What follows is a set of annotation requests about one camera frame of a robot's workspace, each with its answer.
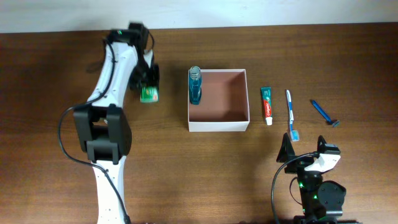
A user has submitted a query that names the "green soap box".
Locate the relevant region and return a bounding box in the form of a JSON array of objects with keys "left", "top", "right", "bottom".
[{"left": 140, "top": 86, "right": 159, "bottom": 103}]

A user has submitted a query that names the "teal mouthwash bottle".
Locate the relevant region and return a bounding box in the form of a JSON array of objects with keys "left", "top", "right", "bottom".
[{"left": 189, "top": 66, "right": 202, "bottom": 105}]

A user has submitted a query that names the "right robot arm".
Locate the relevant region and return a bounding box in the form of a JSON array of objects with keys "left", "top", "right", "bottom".
[{"left": 271, "top": 133, "right": 346, "bottom": 223}]

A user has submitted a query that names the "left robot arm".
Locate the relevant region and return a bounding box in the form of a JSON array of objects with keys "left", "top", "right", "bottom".
[{"left": 72, "top": 22, "right": 160, "bottom": 223}]

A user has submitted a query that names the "blue white toothbrush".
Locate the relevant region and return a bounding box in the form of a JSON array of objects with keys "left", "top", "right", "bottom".
[{"left": 286, "top": 90, "right": 300, "bottom": 142}]

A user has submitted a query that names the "blue disposable razor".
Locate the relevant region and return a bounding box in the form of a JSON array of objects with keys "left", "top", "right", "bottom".
[{"left": 310, "top": 100, "right": 340, "bottom": 128}]

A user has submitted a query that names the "green red toothpaste tube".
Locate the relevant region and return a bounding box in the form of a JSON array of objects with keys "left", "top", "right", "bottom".
[{"left": 261, "top": 86, "right": 273, "bottom": 126}]

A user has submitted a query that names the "white open cardboard box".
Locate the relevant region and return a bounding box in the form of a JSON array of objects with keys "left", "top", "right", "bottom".
[{"left": 188, "top": 69, "right": 250, "bottom": 133}]

